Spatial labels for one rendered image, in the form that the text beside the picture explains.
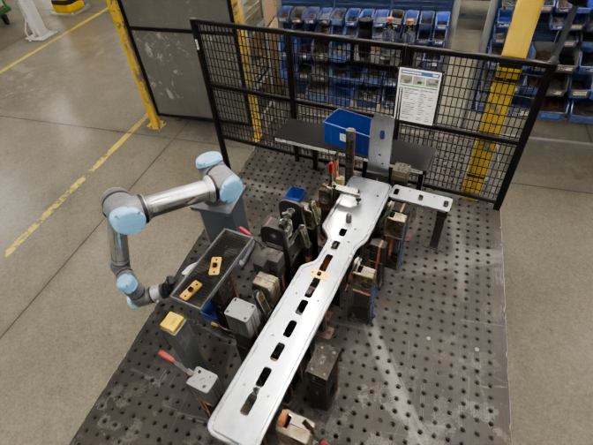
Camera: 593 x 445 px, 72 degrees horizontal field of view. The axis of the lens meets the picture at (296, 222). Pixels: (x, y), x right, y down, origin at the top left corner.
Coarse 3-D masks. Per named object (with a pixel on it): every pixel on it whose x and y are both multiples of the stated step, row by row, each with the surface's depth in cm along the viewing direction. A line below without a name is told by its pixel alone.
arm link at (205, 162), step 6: (204, 156) 179; (210, 156) 178; (216, 156) 178; (198, 162) 176; (204, 162) 175; (210, 162) 174; (216, 162) 176; (222, 162) 179; (198, 168) 178; (204, 168) 176; (210, 168) 175; (204, 174) 176
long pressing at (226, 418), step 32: (384, 192) 203; (352, 224) 189; (320, 256) 177; (352, 256) 177; (288, 288) 166; (320, 288) 166; (288, 320) 157; (320, 320) 156; (256, 352) 148; (288, 352) 147; (288, 384) 140; (224, 416) 133; (256, 416) 133
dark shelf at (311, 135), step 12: (288, 120) 250; (300, 120) 249; (276, 132) 241; (288, 132) 241; (300, 132) 240; (312, 132) 239; (300, 144) 234; (312, 144) 231; (324, 144) 230; (396, 144) 226; (408, 144) 225; (360, 156) 220; (396, 156) 218; (408, 156) 217; (420, 156) 217; (432, 156) 216; (420, 168) 210
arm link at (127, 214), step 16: (208, 176) 168; (224, 176) 169; (112, 192) 154; (128, 192) 159; (160, 192) 159; (176, 192) 161; (192, 192) 163; (208, 192) 167; (224, 192) 168; (240, 192) 174; (112, 208) 149; (128, 208) 148; (144, 208) 152; (160, 208) 157; (176, 208) 162; (112, 224) 148; (128, 224) 150; (144, 224) 153
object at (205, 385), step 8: (200, 368) 139; (192, 376) 137; (200, 376) 137; (208, 376) 137; (216, 376) 137; (192, 384) 135; (200, 384) 135; (208, 384) 135; (216, 384) 138; (192, 392) 141; (200, 392) 135; (208, 392) 134; (216, 392) 139; (200, 400) 143; (208, 400) 138; (216, 400) 141; (208, 408) 149; (208, 416) 157
